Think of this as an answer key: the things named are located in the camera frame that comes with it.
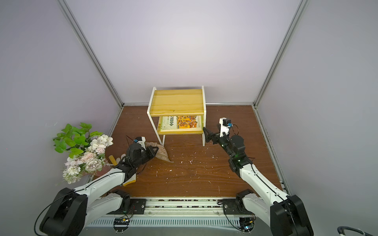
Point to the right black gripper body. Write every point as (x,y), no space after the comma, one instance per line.
(215,138)

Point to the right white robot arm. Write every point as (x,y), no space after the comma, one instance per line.
(284,214)

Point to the illustrated picture book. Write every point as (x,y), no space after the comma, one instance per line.
(178,123)

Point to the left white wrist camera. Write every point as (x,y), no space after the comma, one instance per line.
(140,140)

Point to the artificial flower bouquet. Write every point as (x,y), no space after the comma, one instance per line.
(85,149)

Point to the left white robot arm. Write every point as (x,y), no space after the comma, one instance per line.
(74,209)

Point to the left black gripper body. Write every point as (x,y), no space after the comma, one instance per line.
(143,159)

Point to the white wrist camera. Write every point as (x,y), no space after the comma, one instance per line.
(225,126)
(140,140)

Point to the white work glove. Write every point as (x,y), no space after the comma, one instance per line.
(128,169)

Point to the small circuit board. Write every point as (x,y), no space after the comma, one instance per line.
(246,224)
(121,224)

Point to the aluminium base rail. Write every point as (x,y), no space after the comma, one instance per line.
(222,213)

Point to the right small circuit board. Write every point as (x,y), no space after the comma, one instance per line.
(246,224)

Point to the yellow handled tool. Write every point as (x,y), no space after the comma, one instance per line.
(112,160)

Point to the left small circuit board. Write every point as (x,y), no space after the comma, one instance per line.
(121,224)

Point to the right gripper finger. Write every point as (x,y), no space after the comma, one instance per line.
(206,131)
(210,137)

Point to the beige striped cloth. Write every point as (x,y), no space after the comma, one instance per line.
(161,153)

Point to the white metal yellow wood bookshelf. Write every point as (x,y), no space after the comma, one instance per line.
(177,102)

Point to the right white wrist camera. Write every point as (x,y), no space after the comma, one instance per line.
(225,126)

